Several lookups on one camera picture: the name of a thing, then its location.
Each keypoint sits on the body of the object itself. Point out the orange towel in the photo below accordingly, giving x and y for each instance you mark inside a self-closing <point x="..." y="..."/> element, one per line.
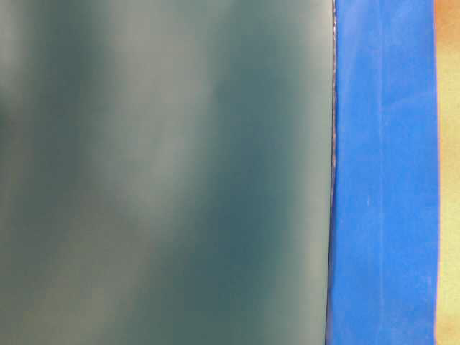
<point x="447" y="63"/>

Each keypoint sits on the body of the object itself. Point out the blue table cloth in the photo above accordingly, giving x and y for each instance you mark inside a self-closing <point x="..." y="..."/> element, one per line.
<point x="384" y="249"/>

